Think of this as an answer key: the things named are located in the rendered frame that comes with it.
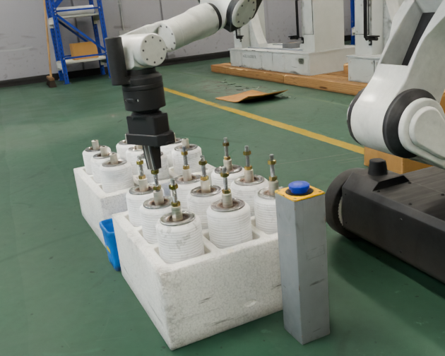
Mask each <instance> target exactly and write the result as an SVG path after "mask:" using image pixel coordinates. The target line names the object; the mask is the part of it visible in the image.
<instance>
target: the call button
mask: <svg viewBox="0 0 445 356"><path fill-rule="evenodd" d="M288 187H289V190H291V192H292V193H294V194H303V193H306V192H308V189H309V188H310V187H309V183H308V182H306V181H295V182H291V183H289V185H288Z"/></svg>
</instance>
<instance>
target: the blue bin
mask: <svg viewBox="0 0 445 356"><path fill-rule="evenodd" d="M99 224H100V229H101V230H102V233H103V237H104V241H105V246H106V250H107V255H108V259H109V262H110V263H111V264H112V266H113V267H114V269H115V270H116V271H121V266H120V261H119V254H118V249H117V242H116V237H115V233H114V226H113V221H112V218H110V219H106V220H102V221H100V222H99Z"/></svg>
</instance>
